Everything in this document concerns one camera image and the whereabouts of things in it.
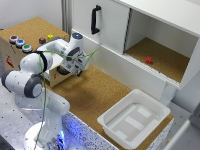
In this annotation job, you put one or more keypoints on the white plastic box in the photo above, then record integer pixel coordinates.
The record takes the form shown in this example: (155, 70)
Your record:
(133, 120)

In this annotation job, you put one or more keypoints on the blue button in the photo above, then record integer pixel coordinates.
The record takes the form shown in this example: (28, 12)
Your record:
(20, 42)

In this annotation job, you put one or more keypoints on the red button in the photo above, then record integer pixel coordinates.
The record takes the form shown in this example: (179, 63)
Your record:
(13, 39)

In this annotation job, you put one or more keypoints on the wooden drawer box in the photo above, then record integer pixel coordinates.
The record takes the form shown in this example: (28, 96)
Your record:
(31, 28)

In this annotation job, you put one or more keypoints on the pink block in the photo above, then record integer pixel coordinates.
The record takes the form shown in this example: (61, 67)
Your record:
(148, 60)

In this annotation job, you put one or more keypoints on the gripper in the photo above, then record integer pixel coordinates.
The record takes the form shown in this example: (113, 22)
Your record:
(75, 63)

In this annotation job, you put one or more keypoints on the yellow block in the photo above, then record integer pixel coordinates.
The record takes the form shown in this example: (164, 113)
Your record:
(50, 37)

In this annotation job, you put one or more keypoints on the white sliding door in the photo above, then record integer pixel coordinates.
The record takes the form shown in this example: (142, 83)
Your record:
(113, 23)

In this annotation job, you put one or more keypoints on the white cabinet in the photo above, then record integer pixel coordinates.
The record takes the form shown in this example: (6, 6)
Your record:
(166, 20)

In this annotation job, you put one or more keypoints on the grey metal post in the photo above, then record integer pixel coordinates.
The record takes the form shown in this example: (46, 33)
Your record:
(66, 15)

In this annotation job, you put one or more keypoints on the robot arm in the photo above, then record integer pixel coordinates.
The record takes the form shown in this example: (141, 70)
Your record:
(20, 81)

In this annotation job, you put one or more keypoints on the wooden drawer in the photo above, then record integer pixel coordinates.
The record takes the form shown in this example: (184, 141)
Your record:
(55, 77)

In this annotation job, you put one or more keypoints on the green button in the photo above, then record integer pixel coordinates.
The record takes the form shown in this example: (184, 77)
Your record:
(26, 48)

